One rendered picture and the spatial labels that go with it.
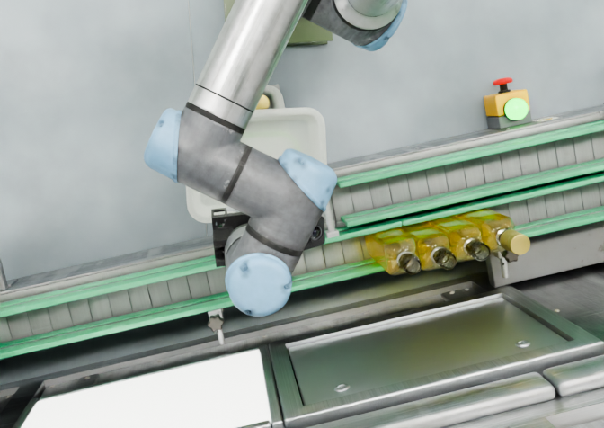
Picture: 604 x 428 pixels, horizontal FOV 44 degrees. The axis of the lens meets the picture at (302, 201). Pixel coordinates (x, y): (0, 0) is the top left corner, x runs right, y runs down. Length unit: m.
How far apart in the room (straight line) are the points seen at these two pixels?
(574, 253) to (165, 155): 0.99
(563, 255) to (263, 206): 0.87
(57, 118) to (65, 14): 0.20
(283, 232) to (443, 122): 0.81
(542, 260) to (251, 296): 0.84
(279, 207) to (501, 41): 0.91
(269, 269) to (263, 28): 0.27
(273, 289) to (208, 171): 0.15
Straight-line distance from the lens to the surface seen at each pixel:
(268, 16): 0.85
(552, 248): 1.58
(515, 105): 1.55
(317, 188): 0.85
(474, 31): 1.64
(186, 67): 1.54
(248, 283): 0.85
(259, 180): 0.85
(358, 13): 1.23
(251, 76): 0.85
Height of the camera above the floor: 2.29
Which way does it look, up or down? 81 degrees down
